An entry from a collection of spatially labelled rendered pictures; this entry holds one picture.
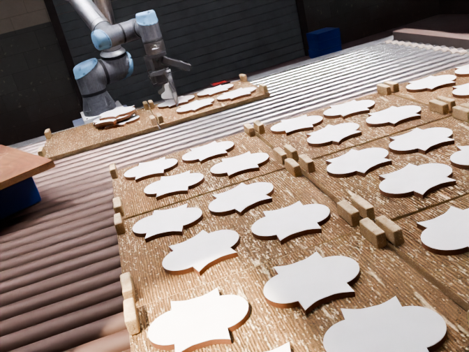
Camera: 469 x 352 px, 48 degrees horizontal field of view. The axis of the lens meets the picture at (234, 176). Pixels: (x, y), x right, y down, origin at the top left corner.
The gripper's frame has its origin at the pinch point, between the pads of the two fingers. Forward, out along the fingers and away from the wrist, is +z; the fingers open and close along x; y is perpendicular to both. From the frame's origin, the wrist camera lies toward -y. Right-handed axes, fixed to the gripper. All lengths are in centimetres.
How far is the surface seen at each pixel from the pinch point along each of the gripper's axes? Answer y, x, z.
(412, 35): -102, 3, 1
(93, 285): 35, 116, 3
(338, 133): -28, 89, 0
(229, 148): -3, 74, 0
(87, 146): 35.4, 25.5, 0.3
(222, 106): -12.7, 25.4, 0.7
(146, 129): 14.8, 25.7, 0.7
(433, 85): -64, 75, 0
